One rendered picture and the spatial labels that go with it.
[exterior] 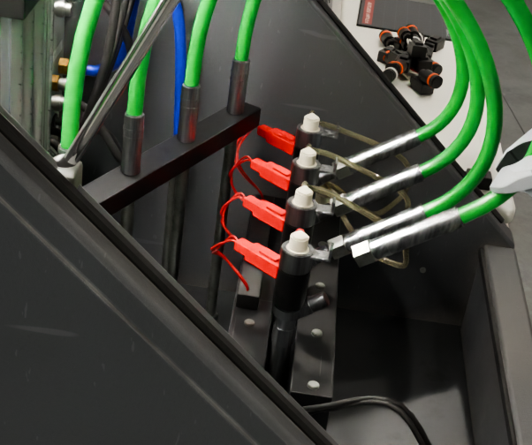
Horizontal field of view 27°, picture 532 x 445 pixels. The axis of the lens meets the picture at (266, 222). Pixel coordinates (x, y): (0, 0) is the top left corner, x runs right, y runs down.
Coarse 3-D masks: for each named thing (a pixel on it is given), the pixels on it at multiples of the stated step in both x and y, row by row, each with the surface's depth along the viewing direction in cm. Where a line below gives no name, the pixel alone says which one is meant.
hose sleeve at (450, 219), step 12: (432, 216) 91; (444, 216) 91; (456, 216) 90; (408, 228) 92; (420, 228) 92; (432, 228) 91; (444, 228) 91; (456, 228) 91; (372, 240) 93; (384, 240) 92; (396, 240) 92; (408, 240) 92; (420, 240) 92; (372, 252) 93; (384, 252) 93; (396, 252) 93
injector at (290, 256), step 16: (288, 240) 95; (288, 256) 94; (304, 256) 94; (288, 272) 94; (304, 272) 94; (288, 288) 95; (304, 288) 96; (288, 304) 96; (304, 304) 97; (320, 304) 97; (288, 320) 97; (272, 336) 99; (288, 336) 98; (272, 352) 100; (288, 352) 100; (272, 368) 100
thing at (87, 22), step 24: (96, 0) 84; (504, 0) 81; (96, 24) 86; (528, 24) 82; (72, 48) 87; (528, 48) 83; (72, 72) 87; (72, 96) 88; (72, 120) 90; (480, 216) 91
